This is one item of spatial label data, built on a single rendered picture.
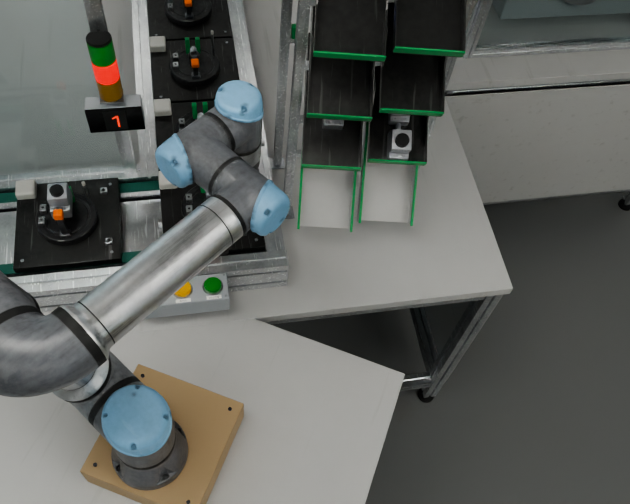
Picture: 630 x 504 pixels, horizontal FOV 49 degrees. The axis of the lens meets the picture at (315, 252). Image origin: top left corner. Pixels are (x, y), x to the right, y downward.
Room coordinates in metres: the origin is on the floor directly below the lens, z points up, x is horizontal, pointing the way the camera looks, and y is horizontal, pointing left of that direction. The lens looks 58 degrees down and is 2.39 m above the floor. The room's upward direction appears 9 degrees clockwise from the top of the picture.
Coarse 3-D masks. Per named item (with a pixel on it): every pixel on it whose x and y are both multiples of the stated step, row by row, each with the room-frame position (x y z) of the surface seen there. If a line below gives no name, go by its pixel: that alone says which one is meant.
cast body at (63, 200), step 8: (48, 184) 0.89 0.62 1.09; (56, 184) 0.88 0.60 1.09; (64, 184) 0.89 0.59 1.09; (48, 192) 0.87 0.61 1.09; (56, 192) 0.86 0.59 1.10; (64, 192) 0.87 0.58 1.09; (48, 200) 0.85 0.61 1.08; (56, 200) 0.85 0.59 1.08; (64, 200) 0.86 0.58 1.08; (72, 200) 0.89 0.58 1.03; (64, 208) 0.85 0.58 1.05; (64, 216) 0.84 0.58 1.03
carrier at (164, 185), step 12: (168, 192) 1.00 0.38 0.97; (180, 192) 1.00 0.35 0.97; (192, 192) 1.00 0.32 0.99; (204, 192) 1.00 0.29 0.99; (168, 204) 0.96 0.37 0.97; (180, 204) 0.97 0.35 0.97; (192, 204) 0.96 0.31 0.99; (168, 216) 0.93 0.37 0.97; (180, 216) 0.93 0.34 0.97; (168, 228) 0.89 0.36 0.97; (240, 240) 0.89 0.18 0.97; (252, 240) 0.90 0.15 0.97; (264, 240) 0.90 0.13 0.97; (228, 252) 0.86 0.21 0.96
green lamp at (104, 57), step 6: (90, 48) 1.00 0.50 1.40; (96, 48) 1.00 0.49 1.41; (102, 48) 1.01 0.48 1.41; (108, 48) 1.01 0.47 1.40; (90, 54) 1.01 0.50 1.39; (96, 54) 1.00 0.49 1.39; (102, 54) 1.00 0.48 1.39; (108, 54) 1.01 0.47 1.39; (114, 54) 1.03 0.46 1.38; (96, 60) 1.00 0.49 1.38; (102, 60) 1.00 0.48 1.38; (108, 60) 1.01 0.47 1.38; (114, 60) 1.02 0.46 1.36; (102, 66) 1.00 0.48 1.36
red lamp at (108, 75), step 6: (96, 66) 1.00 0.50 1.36; (108, 66) 1.01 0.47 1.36; (114, 66) 1.02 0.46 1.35; (96, 72) 1.00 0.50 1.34; (102, 72) 1.00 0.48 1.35; (108, 72) 1.01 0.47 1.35; (114, 72) 1.02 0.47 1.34; (96, 78) 1.01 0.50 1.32; (102, 78) 1.00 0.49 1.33; (108, 78) 1.01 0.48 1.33; (114, 78) 1.01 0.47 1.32; (102, 84) 1.00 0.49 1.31; (108, 84) 1.00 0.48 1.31
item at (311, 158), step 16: (304, 96) 1.11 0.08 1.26; (304, 112) 1.05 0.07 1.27; (304, 128) 1.03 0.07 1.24; (320, 128) 1.05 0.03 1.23; (352, 128) 1.07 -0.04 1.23; (304, 144) 1.01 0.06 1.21; (320, 144) 1.02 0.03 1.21; (336, 144) 1.03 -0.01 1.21; (352, 144) 1.03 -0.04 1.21; (304, 160) 0.98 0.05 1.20; (320, 160) 0.99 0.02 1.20; (336, 160) 0.99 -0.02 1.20; (352, 160) 1.00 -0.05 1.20
